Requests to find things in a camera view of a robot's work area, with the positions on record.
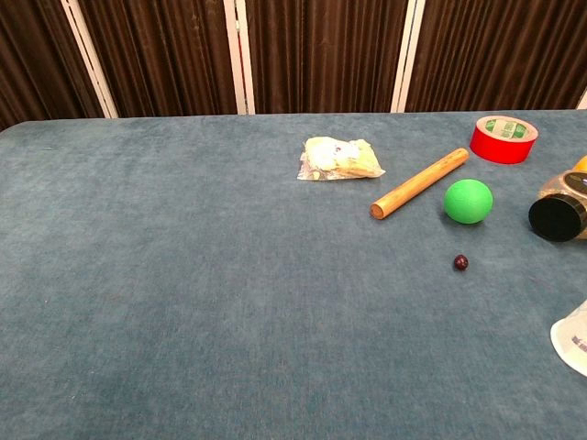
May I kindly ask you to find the dark brown curtain panel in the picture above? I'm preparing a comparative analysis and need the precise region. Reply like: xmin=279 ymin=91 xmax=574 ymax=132
xmin=405 ymin=0 xmax=587 ymax=114
xmin=77 ymin=0 xmax=239 ymax=118
xmin=0 ymin=0 xmax=105 ymax=132
xmin=245 ymin=0 xmax=409 ymax=115

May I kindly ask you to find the black-capped seasoning bottle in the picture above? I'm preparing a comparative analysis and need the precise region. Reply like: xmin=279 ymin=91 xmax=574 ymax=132
xmin=527 ymin=169 xmax=587 ymax=243

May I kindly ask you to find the red tape roll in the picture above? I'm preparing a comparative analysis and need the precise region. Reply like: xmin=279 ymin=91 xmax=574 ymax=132
xmin=469 ymin=115 xmax=539 ymax=165

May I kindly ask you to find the white screen frame post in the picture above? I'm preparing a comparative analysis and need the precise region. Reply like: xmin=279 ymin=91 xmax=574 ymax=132
xmin=390 ymin=0 xmax=426 ymax=114
xmin=223 ymin=0 xmax=256 ymax=116
xmin=61 ymin=0 xmax=119 ymax=119

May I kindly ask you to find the wooden rolling pin stick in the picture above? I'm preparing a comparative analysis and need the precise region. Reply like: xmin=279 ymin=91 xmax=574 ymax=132
xmin=369 ymin=147 xmax=471 ymax=221

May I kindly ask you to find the blue velvet table cloth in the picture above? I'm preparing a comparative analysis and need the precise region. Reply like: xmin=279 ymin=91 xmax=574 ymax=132
xmin=0 ymin=107 xmax=587 ymax=440

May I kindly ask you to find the clear plastic snack bag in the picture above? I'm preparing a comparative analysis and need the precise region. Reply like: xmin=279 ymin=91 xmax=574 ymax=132
xmin=296 ymin=136 xmax=386 ymax=182

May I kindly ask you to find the green ball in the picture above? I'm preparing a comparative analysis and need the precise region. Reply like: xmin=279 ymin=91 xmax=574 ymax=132
xmin=443 ymin=178 xmax=494 ymax=226

